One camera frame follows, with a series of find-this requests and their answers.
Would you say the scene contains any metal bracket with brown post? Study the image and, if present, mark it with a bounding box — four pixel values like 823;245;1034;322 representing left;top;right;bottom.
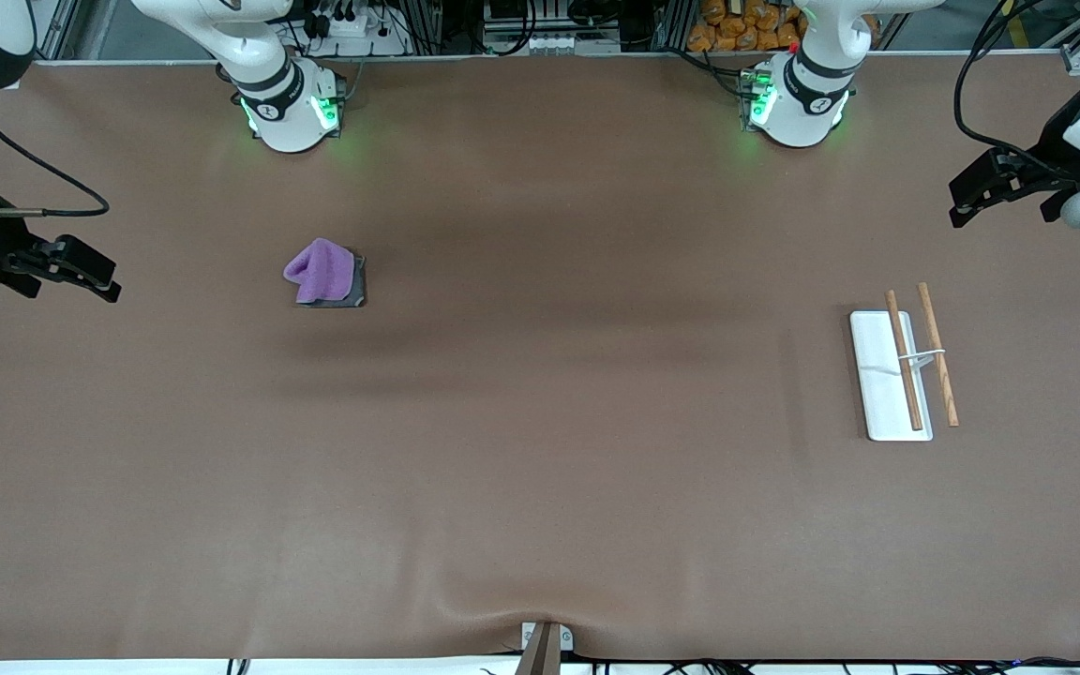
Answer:
519;620;576;675

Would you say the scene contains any purple and grey towel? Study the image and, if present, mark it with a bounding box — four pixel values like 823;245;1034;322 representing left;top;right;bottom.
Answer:
282;237;368;309

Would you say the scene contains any white rack with wooden rods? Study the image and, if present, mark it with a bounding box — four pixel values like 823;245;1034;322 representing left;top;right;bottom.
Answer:
848;281;961;443

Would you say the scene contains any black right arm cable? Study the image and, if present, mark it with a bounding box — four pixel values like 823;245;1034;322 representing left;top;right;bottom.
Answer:
0;86;112;218

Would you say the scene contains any white power strip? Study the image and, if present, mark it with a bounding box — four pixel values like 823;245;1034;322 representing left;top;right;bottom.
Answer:
289;7;411;58

